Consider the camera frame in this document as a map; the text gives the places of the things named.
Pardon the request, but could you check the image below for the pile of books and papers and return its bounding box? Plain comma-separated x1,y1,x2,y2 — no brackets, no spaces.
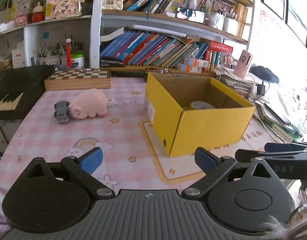
212,68,304,143

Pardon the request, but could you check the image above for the pink checkered table mat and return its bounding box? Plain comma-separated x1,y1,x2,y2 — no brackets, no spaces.
0,76,282,230

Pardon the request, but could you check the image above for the grey toy car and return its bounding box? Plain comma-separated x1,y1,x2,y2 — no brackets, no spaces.
54,101,70,125

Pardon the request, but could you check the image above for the yellow cardboard box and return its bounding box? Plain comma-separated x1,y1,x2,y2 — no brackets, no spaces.
145,73,255,158

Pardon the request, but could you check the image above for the tape roll in box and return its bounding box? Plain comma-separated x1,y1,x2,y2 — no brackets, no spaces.
190,101,215,110

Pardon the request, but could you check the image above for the pink plush pig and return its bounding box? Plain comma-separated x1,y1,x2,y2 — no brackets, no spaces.
68,88,114,119

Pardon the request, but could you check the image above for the wooden chess board box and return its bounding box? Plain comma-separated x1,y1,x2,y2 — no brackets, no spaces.
44,68,111,90

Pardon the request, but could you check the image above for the black Yamaha keyboard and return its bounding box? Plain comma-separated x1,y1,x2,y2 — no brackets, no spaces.
0,65,54,120

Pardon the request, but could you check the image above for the pink pen holder cup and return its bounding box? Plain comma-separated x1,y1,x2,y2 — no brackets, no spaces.
233,50,253,79

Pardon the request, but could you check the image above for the green lid white jar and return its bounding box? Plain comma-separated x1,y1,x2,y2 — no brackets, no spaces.
70,51,85,69

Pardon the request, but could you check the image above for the white pen holder box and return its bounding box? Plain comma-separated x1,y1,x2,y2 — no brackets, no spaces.
38,55,61,65

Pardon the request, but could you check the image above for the row of leaning books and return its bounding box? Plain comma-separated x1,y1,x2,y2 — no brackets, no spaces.
100,28,234,72

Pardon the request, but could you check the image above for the white bookshelf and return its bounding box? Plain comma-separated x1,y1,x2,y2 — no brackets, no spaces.
0,0,253,68

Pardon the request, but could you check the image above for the lucky cat figurine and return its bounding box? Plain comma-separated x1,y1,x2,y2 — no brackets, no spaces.
51,0,85,19

